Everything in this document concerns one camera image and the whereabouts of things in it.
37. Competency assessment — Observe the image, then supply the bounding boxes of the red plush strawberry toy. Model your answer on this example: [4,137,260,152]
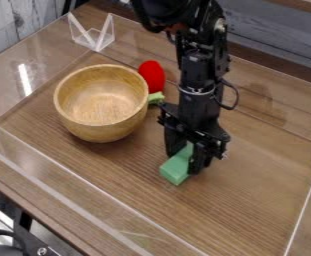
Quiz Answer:
[137,60,165,104]

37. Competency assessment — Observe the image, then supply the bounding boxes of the clear acrylic tray wall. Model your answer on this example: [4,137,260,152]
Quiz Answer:
[0,127,207,256]

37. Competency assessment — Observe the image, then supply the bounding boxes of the green rectangular block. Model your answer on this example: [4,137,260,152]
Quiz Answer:
[159,143,193,186]

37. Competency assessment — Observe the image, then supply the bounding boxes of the black table clamp mount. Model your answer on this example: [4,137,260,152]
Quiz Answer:
[13,209,61,256]

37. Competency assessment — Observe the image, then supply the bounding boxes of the black cable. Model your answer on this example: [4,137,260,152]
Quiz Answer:
[0,228,25,256]

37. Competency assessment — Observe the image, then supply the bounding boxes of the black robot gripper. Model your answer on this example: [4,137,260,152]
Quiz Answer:
[157,85,231,175]

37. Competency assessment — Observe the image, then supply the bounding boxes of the brown wooden bowl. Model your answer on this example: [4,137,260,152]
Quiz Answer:
[53,64,148,143]

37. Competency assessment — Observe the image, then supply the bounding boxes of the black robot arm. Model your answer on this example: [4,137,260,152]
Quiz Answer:
[131,0,229,175]

